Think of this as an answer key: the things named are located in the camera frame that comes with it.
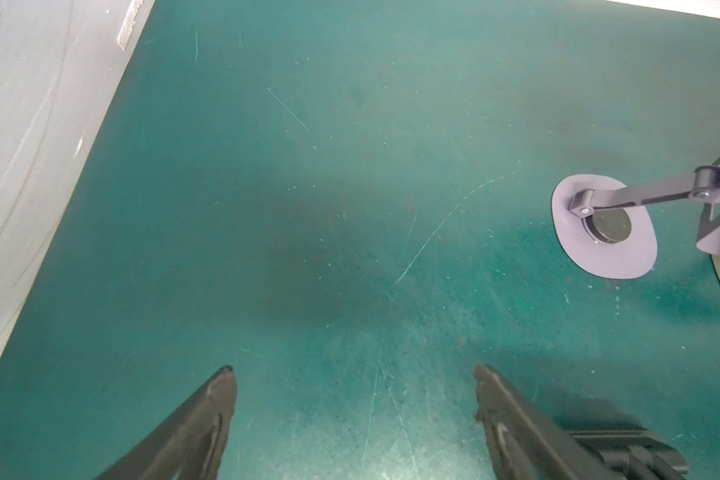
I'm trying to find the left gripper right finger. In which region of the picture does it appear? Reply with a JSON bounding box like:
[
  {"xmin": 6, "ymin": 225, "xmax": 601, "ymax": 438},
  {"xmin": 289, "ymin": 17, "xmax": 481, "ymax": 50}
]
[{"xmin": 473, "ymin": 365, "xmax": 617, "ymax": 479}]

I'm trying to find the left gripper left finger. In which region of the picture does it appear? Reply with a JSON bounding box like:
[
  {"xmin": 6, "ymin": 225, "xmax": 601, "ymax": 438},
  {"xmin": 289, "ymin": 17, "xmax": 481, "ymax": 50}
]
[{"xmin": 98, "ymin": 366, "xmax": 238, "ymax": 480}]

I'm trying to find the lilac front phone stand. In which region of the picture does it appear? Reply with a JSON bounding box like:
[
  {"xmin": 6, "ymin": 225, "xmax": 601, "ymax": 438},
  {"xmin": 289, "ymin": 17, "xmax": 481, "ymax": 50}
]
[{"xmin": 551, "ymin": 157, "xmax": 720, "ymax": 280}]

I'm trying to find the black phone stand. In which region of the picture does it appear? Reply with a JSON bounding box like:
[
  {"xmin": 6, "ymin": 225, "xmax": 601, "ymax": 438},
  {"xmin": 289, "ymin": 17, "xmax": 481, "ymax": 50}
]
[{"xmin": 567, "ymin": 427, "xmax": 690, "ymax": 480}]

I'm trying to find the green table mat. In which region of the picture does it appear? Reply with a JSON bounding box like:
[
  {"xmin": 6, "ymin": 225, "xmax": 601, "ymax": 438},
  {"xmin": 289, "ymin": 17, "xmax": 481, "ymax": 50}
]
[{"xmin": 0, "ymin": 1, "xmax": 720, "ymax": 479}]

